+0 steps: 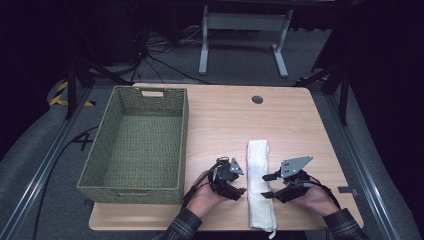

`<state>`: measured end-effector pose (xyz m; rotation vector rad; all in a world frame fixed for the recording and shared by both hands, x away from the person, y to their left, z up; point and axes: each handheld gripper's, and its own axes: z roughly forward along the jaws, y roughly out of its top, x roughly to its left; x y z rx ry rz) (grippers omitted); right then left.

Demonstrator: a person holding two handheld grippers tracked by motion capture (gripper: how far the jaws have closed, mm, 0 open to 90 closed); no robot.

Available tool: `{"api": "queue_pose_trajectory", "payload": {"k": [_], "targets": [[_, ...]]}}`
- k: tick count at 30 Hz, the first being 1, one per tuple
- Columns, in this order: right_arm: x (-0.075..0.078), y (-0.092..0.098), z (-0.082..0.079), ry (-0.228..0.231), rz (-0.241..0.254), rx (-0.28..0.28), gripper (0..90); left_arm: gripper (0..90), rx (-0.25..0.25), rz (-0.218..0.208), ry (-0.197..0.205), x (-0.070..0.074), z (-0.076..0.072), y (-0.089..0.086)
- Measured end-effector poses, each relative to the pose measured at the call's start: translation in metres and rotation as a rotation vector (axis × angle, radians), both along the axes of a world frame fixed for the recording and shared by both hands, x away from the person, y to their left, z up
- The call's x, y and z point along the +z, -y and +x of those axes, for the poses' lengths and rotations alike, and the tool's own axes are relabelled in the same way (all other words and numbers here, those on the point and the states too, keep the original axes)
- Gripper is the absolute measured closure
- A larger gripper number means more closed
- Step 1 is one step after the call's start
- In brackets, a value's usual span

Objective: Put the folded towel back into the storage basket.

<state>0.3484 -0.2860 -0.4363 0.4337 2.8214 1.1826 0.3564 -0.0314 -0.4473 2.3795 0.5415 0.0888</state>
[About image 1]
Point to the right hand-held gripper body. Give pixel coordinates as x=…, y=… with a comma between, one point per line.
x=295, y=166

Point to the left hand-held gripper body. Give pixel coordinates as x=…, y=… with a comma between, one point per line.
x=221, y=176

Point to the white towel with brown print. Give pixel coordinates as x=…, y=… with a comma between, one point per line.
x=260, y=186

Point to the person's left hand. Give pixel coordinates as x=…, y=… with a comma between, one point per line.
x=206, y=200

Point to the person's right hand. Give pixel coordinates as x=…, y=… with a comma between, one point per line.
x=318, y=201

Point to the grey tape piece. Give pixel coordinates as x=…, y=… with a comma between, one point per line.
x=348, y=191

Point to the black metal stand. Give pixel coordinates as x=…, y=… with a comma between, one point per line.
x=343, y=96
x=71, y=90

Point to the green woven basket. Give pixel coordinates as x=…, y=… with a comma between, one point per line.
x=140, y=146

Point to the yellow black floor tape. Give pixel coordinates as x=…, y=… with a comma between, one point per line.
x=61, y=89

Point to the aluminium floor rail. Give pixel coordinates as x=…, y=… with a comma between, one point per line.
x=363, y=160
x=36, y=176

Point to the white metal desk frame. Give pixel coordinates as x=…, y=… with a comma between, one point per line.
x=245, y=21

